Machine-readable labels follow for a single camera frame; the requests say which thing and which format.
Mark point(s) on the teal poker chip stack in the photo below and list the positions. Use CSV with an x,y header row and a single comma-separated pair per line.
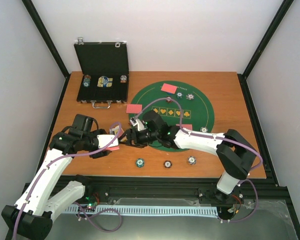
x,y
140,162

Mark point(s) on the brown poker chip stack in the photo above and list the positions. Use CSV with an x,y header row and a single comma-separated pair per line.
x,y
167,164

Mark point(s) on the red playing card deck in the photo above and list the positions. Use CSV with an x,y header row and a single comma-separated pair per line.
x,y
115,131

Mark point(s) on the card deck in case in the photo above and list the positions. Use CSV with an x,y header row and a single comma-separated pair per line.
x,y
105,82

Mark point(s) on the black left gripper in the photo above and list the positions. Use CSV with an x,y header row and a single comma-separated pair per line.
x,y
101,154

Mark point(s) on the purple chips in case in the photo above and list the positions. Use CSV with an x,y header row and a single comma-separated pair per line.
x,y
123,79

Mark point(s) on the light blue slotted cable duct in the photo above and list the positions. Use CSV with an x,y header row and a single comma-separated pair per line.
x,y
152,211

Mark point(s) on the round green poker mat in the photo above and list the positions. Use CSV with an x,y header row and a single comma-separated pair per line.
x,y
199,112

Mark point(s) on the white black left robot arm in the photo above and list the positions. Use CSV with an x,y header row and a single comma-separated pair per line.
x,y
33,214

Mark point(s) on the purple poker chip stack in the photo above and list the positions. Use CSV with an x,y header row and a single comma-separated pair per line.
x,y
191,160

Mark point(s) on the red card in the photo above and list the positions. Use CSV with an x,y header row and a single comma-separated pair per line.
x,y
134,108
168,88
188,127

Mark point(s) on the open black poker case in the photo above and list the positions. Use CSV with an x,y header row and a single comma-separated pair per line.
x,y
98,59

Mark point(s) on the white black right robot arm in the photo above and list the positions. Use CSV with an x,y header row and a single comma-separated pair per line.
x,y
234,152

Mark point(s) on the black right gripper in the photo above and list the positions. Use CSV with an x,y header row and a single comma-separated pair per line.
x,y
129,133

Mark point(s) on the teal chips in case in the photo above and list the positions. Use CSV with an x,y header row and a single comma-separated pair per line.
x,y
86,81

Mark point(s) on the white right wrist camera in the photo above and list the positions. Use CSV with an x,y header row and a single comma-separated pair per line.
x,y
137,124

